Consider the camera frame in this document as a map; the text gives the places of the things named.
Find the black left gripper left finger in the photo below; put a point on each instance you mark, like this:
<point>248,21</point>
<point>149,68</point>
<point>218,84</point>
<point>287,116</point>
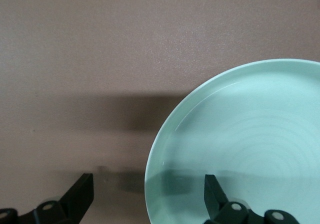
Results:
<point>80,196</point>

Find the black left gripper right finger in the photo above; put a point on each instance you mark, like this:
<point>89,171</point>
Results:
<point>213,194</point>

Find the pale green round plate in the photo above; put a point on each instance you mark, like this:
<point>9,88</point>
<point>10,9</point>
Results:
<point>237,146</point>

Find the brown table cover sheet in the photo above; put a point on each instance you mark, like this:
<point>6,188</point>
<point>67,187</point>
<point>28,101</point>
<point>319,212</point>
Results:
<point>100,58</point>

